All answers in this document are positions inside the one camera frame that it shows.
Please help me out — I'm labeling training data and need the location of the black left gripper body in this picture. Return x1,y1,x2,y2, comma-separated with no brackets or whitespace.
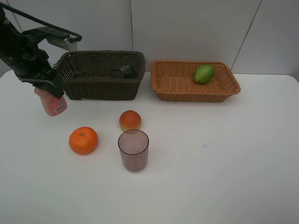
0,27,70,90

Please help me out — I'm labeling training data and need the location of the light orange wicker basket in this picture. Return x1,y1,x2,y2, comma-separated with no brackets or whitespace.
150,59,242,103

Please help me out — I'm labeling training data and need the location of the black rectangular box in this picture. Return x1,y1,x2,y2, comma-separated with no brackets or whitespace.
111,65,138,79

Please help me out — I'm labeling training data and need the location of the orange mandarin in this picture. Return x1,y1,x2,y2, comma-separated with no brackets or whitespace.
69,126,99,155

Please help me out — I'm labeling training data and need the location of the dark brown wicker basket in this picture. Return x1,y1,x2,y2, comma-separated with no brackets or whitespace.
55,50,145,101

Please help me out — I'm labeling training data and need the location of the green lime fruit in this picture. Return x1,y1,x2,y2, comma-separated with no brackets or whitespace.
193,64,214,84

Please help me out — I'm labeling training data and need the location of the purple translucent cup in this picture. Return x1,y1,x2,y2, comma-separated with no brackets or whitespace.
118,129,150,172

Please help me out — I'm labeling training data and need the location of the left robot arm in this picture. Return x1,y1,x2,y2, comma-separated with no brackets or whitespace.
0,3,75,98

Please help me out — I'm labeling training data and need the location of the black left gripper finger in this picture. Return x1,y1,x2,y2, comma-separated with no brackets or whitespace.
46,75,64,98

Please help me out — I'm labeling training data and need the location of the round bread bun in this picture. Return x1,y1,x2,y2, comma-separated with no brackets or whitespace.
119,110,142,132

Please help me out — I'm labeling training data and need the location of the pink bottle white cap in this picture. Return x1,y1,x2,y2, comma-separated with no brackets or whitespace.
34,87,67,117

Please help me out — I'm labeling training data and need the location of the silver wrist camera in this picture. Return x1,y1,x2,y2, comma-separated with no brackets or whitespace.
46,37,77,51

